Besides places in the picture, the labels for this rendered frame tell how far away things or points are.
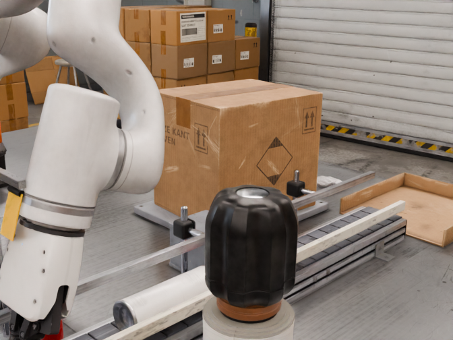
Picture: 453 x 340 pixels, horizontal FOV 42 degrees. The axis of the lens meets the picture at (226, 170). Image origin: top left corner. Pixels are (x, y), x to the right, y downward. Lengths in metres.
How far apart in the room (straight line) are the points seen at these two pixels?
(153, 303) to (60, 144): 0.29
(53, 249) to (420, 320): 0.62
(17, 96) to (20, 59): 3.14
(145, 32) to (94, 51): 3.97
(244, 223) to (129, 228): 0.86
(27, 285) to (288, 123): 0.75
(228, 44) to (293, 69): 0.91
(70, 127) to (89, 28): 0.13
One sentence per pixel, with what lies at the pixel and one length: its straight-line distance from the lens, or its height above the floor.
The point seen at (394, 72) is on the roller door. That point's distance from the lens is 5.18.
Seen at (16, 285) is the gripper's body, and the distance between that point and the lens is 0.73.
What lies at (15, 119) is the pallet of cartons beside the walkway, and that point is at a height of 0.39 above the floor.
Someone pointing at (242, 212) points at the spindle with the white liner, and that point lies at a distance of 0.48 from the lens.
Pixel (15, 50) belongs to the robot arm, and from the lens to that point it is 1.35.
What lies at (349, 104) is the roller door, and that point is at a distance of 5.40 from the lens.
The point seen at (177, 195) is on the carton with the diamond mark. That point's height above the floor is 0.90.
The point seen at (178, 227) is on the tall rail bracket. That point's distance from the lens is 0.99.
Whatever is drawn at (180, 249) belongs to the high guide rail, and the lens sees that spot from 0.93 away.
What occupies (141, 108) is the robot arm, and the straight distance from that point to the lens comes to 0.75.
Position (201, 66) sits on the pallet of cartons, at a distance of 4.72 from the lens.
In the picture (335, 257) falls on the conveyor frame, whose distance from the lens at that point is 1.11.
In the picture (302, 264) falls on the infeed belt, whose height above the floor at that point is 0.88.
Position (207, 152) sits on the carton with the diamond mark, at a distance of 1.20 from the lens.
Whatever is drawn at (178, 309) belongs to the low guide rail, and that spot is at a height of 0.91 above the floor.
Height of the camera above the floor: 1.35
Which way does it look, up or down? 18 degrees down
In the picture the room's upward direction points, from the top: 1 degrees clockwise
